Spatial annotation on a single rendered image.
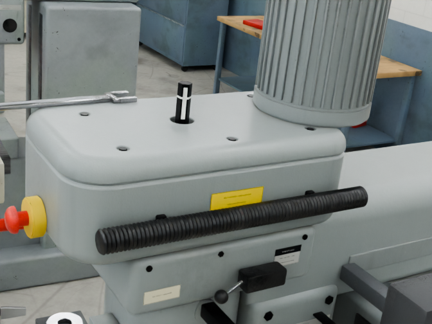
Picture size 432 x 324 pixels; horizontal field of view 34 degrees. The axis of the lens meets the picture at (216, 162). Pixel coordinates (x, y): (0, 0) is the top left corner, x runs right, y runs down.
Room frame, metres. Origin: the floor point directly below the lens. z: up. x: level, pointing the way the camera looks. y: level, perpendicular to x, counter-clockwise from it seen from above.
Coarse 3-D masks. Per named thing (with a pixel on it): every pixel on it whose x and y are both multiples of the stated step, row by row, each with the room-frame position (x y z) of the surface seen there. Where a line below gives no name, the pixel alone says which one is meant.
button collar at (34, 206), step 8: (24, 200) 0.91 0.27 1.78; (32, 200) 0.90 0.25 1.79; (40, 200) 0.90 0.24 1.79; (24, 208) 0.91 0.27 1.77; (32, 208) 0.88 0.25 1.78; (40, 208) 0.89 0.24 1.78; (32, 216) 0.88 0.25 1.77; (40, 216) 0.88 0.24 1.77; (32, 224) 0.88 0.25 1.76; (40, 224) 0.88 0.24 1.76; (32, 232) 0.88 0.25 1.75; (40, 232) 0.88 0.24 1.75
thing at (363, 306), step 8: (424, 272) 1.23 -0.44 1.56; (392, 280) 1.19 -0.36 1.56; (400, 280) 1.19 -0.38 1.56; (336, 296) 1.21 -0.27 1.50; (344, 296) 1.19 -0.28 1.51; (352, 296) 1.18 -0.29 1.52; (360, 296) 1.17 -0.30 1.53; (336, 304) 1.20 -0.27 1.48; (344, 304) 1.19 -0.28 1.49; (352, 304) 1.17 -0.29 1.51; (360, 304) 1.16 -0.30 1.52; (368, 304) 1.15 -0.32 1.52; (336, 312) 1.20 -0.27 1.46; (344, 312) 1.18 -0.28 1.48; (352, 312) 1.17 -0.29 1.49; (360, 312) 1.15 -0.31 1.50; (368, 312) 1.13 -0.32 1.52; (376, 312) 1.13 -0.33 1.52; (336, 320) 1.20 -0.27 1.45; (344, 320) 1.18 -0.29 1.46; (352, 320) 1.16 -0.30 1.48; (360, 320) 1.14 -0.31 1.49; (368, 320) 1.13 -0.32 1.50; (376, 320) 1.11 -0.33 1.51
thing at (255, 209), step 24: (312, 192) 1.00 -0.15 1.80; (336, 192) 1.01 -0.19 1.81; (360, 192) 1.03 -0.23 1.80; (192, 216) 0.87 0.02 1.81; (216, 216) 0.89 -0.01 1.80; (240, 216) 0.90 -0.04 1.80; (264, 216) 0.92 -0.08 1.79; (288, 216) 0.94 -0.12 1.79; (312, 216) 0.98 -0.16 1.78; (96, 240) 0.81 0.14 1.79; (120, 240) 0.80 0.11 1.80; (144, 240) 0.82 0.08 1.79; (168, 240) 0.84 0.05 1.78
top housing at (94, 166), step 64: (64, 128) 0.94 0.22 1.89; (128, 128) 0.96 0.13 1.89; (192, 128) 1.00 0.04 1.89; (256, 128) 1.03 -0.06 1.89; (320, 128) 1.06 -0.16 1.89; (64, 192) 0.84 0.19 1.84; (128, 192) 0.84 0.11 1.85; (192, 192) 0.90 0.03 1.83; (256, 192) 0.95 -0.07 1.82; (128, 256) 0.85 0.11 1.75
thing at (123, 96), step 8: (80, 96) 1.06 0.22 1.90; (88, 96) 1.07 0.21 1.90; (96, 96) 1.07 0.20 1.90; (104, 96) 1.08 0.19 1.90; (112, 96) 1.08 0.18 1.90; (120, 96) 1.11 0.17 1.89; (128, 96) 1.09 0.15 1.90; (0, 104) 0.98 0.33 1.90; (8, 104) 0.99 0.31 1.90; (16, 104) 0.99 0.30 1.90; (24, 104) 1.00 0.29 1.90; (32, 104) 1.00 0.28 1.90; (40, 104) 1.01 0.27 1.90; (48, 104) 1.02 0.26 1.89; (56, 104) 1.02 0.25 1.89; (64, 104) 1.03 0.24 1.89; (72, 104) 1.04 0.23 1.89
